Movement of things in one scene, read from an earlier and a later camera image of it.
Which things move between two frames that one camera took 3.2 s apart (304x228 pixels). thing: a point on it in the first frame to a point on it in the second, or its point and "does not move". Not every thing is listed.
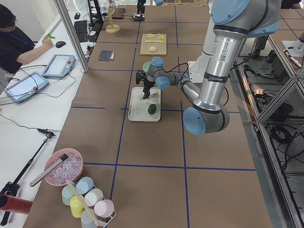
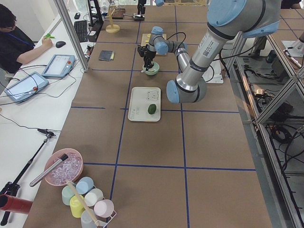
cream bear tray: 138,106 does not move
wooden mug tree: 112,28 does not move
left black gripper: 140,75 to 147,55
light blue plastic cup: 84,184 does not move
